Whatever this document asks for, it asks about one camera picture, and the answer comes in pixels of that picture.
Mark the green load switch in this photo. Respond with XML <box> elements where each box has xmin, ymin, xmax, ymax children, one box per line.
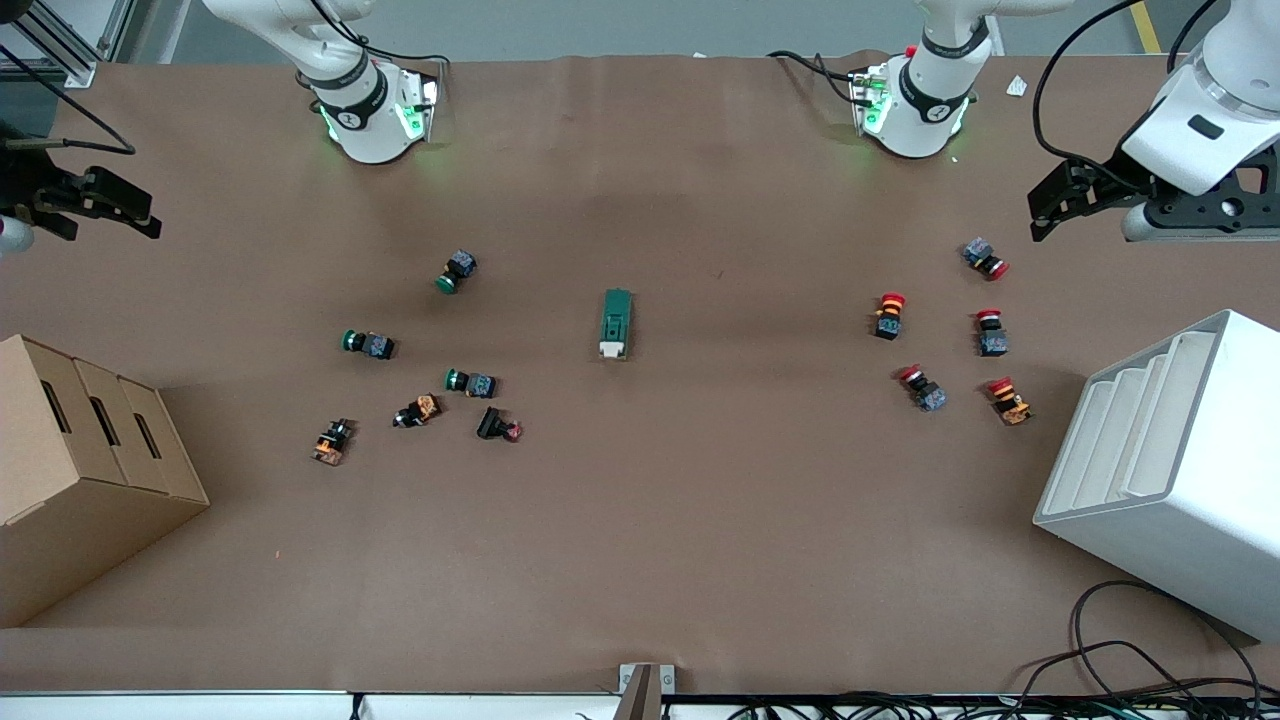
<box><xmin>597</xmin><ymin>288</ymin><xmax>635</xmax><ymax>361</ymax></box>

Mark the red mushroom button orange block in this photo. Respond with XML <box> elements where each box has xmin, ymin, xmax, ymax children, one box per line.
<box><xmin>986</xmin><ymin>376</ymin><xmax>1033</xmax><ymax>427</ymax></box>

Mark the brown cardboard box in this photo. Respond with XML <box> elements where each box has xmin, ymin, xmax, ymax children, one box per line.
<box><xmin>0</xmin><ymin>333</ymin><xmax>211</xmax><ymax>629</ymax></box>

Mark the white slotted rack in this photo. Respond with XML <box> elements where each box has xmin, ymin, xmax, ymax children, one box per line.
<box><xmin>1033</xmin><ymin>309</ymin><xmax>1280</xmax><ymax>643</ymax></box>

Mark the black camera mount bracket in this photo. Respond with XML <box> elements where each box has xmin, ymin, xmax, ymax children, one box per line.
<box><xmin>1145</xmin><ymin>150</ymin><xmax>1280</xmax><ymax>236</ymax></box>

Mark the aluminium frame profile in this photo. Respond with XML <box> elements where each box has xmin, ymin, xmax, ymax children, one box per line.
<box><xmin>0</xmin><ymin>0</ymin><xmax>136</xmax><ymax>89</ymax></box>

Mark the black left arm base cable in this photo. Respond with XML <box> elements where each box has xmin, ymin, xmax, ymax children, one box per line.
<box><xmin>768</xmin><ymin>50</ymin><xmax>869</xmax><ymax>106</ymax></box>

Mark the black arm base cable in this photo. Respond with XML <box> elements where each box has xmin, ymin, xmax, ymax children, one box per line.
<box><xmin>305</xmin><ymin>0</ymin><xmax>451</xmax><ymax>76</ymax></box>
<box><xmin>768</xmin><ymin>50</ymin><xmax>869</xmax><ymax>106</ymax></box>

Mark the black right arm base cable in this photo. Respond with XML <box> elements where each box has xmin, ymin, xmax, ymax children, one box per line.
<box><xmin>305</xmin><ymin>0</ymin><xmax>451</xmax><ymax>76</ymax></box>

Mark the black looped floor cable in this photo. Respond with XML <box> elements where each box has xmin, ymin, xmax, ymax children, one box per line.
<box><xmin>1012</xmin><ymin>580</ymin><xmax>1269</xmax><ymax>701</ymax></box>

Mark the black cable bundle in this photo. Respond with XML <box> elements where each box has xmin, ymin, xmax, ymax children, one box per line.
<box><xmin>730</xmin><ymin>690</ymin><xmax>1280</xmax><ymax>720</ymax></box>

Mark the grey metal bracket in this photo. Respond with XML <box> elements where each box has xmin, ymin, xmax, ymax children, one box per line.
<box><xmin>618</xmin><ymin>662</ymin><xmax>677</xmax><ymax>720</ymax></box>

